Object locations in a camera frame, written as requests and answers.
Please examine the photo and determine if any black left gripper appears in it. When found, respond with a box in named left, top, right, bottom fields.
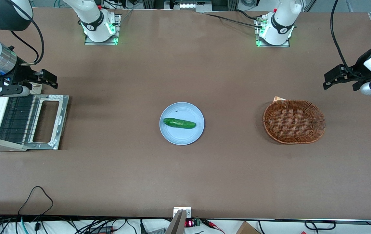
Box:
left=323, top=49, right=371, bottom=92

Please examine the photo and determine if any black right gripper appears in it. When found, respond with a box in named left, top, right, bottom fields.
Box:
left=0, top=62, right=58, bottom=97

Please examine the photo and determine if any metal framed glass oven door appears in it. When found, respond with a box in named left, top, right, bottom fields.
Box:
left=23, top=94, right=70, bottom=150

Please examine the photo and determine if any brown oval wicker basket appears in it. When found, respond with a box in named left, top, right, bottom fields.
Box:
left=263, top=99, right=326, bottom=144

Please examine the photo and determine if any green cucumber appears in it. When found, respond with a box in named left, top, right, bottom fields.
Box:
left=163, top=118, right=197, bottom=129

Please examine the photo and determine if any light blue round plate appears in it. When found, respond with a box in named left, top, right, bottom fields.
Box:
left=159, top=102, right=205, bottom=145

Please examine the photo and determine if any brown cardboard box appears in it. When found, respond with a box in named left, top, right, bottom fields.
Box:
left=236, top=221, right=261, bottom=234

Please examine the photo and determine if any red clip lead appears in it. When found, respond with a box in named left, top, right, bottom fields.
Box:
left=202, top=219, right=226, bottom=234

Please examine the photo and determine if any wire oven rack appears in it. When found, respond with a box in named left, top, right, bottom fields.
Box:
left=0, top=96, right=41, bottom=145

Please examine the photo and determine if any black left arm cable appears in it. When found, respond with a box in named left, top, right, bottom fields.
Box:
left=330, top=0, right=369, bottom=80

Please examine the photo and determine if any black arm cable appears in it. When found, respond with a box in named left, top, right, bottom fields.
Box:
left=330, top=0, right=369, bottom=80
left=8, top=0, right=45, bottom=66

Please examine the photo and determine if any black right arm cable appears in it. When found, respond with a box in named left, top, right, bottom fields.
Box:
left=8, top=0, right=45, bottom=66

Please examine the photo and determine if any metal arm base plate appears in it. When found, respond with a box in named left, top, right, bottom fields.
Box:
left=84, top=14, right=122, bottom=46
left=255, top=16, right=291, bottom=48

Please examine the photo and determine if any black looped cable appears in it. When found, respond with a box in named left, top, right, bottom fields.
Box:
left=18, top=186, right=54, bottom=217

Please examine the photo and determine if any black cable on table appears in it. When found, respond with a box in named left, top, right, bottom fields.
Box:
left=202, top=9, right=265, bottom=29

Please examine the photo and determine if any black coiled cable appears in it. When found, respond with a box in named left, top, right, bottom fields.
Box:
left=304, top=220, right=337, bottom=231

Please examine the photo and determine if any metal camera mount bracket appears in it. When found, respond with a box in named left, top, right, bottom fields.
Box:
left=165, top=207, right=192, bottom=234

